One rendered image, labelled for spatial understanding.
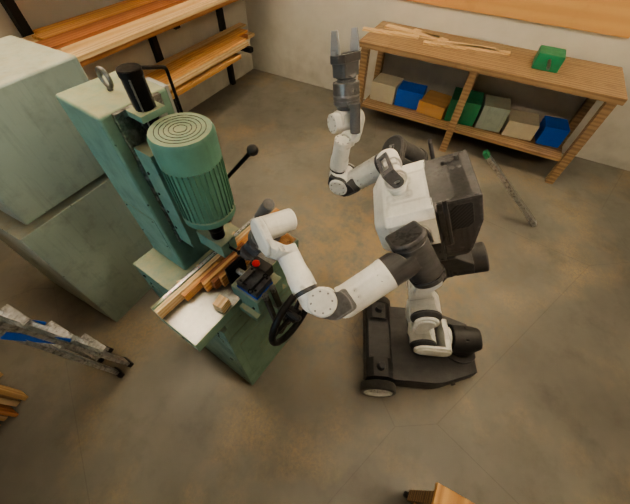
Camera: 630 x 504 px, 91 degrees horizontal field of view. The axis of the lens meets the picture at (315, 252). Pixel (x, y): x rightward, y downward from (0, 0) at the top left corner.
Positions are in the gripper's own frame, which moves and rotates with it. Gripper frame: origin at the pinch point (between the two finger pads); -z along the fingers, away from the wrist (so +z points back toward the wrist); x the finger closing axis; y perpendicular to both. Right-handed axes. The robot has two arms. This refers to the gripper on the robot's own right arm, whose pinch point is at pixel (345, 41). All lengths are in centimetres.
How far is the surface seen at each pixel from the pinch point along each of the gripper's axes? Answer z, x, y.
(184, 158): 19, 57, 11
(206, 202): 35, 53, 15
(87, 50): -3, -3, 215
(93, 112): 9, 64, 37
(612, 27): 20, -300, -57
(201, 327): 79, 68, 19
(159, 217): 46, 57, 43
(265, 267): 66, 41, 10
